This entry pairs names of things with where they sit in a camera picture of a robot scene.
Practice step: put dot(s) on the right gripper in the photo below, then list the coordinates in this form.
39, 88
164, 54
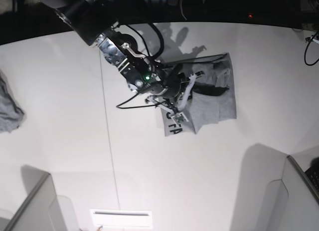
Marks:
210, 80

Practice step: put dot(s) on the grey T-shirt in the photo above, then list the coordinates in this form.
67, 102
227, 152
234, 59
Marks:
203, 110

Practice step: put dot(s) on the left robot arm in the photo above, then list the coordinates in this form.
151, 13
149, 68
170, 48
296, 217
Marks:
311, 51

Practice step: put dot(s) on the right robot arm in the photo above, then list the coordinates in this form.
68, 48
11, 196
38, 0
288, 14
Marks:
167, 85

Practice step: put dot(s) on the black keyboard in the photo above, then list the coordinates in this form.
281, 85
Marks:
313, 174

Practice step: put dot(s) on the grey partition right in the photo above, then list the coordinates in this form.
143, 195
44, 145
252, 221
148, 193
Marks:
290, 203

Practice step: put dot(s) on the grey partition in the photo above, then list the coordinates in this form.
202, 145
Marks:
44, 210
290, 203

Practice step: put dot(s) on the grey cloth pile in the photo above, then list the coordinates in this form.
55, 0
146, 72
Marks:
12, 115

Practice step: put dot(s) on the grey partition left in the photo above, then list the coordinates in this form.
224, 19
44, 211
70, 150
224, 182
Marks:
44, 210

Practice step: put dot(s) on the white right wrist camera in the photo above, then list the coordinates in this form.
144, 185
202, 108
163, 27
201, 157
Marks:
179, 116

